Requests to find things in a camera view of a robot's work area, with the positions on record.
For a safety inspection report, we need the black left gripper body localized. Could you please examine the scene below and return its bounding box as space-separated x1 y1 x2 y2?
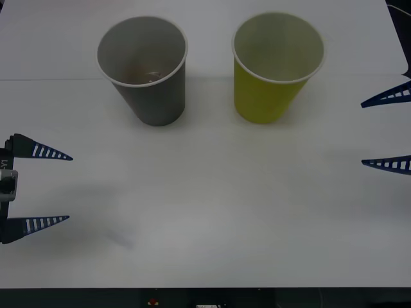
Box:
0 137 16 225

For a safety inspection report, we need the white cable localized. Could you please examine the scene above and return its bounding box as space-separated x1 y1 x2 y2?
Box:
386 4 411 16

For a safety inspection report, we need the yellow-green plastic bin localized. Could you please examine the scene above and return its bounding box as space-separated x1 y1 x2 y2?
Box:
231 12 325 125

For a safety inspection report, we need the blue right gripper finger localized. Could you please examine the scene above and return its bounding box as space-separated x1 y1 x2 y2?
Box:
360 80 411 109
361 155 411 176

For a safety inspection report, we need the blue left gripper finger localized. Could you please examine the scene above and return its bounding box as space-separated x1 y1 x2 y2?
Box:
0 215 71 245
12 133 74 161

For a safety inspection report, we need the grey plastic bin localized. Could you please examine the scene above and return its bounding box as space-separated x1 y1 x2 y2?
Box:
96 15 189 127

